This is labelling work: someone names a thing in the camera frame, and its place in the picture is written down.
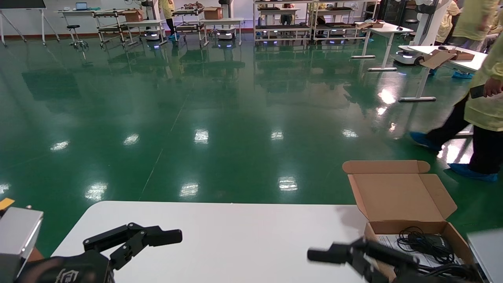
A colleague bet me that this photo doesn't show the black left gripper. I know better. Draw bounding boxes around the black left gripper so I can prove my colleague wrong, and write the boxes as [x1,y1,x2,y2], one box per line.
[16,223,183,283]

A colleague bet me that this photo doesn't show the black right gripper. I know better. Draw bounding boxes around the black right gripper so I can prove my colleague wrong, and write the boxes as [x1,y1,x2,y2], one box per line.
[307,237,464,283]

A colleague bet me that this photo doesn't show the brown cardboard storage box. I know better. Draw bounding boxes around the brown cardboard storage box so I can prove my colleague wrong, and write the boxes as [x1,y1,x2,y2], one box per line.
[342,160,476,283]

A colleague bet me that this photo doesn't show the white printed paper manual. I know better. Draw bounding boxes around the white printed paper manual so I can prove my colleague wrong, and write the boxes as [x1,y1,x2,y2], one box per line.
[375,234,464,268]

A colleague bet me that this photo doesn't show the person yellow coat black trousers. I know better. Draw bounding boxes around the person yellow coat black trousers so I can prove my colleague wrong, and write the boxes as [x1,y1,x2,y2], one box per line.
[409,29,503,182]

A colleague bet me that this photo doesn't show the metal cart with black shelves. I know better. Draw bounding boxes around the metal cart with black shelves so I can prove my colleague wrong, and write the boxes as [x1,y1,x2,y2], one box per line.
[172,8,209,47]
[94,9,131,48]

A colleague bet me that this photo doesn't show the large white table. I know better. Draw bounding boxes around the large white table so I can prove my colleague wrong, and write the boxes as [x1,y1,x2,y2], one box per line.
[398,45,490,103]

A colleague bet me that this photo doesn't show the black round stool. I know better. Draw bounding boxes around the black round stool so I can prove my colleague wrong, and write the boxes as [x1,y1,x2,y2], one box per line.
[66,25,89,50]
[404,18,419,40]

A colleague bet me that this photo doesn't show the white table with T legs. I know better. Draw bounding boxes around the white table with T legs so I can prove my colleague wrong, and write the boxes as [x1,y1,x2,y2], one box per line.
[351,22,414,72]

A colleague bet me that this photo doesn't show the long white desk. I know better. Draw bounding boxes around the long white desk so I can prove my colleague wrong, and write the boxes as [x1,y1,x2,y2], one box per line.
[58,9,130,18]

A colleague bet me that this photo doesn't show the standing person in yellow coat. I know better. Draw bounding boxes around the standing person in yellow coat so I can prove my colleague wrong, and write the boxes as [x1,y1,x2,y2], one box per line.
[159,0,177,40]

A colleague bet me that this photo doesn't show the metal shelving rack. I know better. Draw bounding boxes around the metal shelving rack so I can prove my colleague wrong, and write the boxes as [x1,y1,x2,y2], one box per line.
[253,0,315,46]
[312,0,380,44]

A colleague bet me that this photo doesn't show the white column robot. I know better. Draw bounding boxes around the white column robot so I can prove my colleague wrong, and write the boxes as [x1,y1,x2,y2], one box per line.
[394,0,452,66]

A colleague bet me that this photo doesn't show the seated person in yellow coat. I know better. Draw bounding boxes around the seated person in yellow coat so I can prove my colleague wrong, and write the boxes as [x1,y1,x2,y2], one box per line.
[436,0,460,42]

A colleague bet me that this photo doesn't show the black cabinet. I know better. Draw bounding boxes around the black cabinet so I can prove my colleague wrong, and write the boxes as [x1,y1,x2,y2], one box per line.
[383,0,418,27]

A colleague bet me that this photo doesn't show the black display on stand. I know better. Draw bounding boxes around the black display on stand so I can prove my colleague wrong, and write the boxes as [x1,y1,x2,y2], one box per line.
[0,0,61,48]

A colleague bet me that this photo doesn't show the black power adapter with cord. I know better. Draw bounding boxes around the black power adapter with cord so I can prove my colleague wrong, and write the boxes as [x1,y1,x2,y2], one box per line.
[397,227,456,264]

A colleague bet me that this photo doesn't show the thick black power cable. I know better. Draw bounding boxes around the thick black power cable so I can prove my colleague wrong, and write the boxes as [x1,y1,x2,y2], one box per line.
[417,263,474,283]

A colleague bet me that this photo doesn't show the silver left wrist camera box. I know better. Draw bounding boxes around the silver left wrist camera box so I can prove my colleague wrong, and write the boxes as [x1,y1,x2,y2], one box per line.
[0,207,44,283]

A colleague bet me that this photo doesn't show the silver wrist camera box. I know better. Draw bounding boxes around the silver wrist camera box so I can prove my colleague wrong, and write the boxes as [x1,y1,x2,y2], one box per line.
[0,207,44,283]
[467,229,503,283]

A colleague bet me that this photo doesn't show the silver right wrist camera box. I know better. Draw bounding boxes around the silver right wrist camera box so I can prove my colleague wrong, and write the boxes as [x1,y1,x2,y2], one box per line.
[467,229,503,283]

